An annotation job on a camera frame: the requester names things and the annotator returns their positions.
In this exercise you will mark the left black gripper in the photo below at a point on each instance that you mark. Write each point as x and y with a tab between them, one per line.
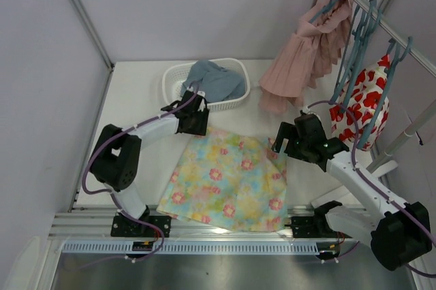
193	126

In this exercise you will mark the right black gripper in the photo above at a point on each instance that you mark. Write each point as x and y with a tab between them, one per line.
284	137

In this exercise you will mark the pastel floral skirt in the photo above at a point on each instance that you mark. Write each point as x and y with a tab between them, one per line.
230	181

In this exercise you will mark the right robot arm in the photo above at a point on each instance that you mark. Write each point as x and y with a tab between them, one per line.
397	232

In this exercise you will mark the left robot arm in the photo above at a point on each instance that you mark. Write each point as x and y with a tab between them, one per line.
115	158

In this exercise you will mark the red poppy skirt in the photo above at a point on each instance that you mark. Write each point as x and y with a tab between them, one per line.
342	123

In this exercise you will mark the pink ruffled skirt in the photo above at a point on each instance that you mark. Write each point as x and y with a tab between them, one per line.
309	54

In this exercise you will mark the teal empty hanger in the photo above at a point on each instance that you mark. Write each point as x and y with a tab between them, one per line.
349	69

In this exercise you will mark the teal hanger with pink skirt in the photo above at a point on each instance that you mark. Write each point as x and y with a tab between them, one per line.
325	10

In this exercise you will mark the blue grey cloth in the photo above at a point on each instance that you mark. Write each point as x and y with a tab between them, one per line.
218	83

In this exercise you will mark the white plastic basket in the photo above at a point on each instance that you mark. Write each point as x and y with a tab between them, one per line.
174	76

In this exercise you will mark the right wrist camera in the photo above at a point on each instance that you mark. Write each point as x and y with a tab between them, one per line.
306	111

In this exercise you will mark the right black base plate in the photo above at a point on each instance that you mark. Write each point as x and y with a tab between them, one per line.
312	227

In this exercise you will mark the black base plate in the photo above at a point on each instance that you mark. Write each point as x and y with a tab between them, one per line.
123	227
312	227

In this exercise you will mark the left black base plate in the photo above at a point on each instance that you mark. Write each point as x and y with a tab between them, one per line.
123	227

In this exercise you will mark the aluminium mounting rail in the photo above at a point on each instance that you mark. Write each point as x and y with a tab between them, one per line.
96	223

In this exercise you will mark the metal clothes rail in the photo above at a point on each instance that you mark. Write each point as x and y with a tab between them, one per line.
420	58

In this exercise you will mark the white slotted cable duct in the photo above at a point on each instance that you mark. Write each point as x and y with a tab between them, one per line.
191	247

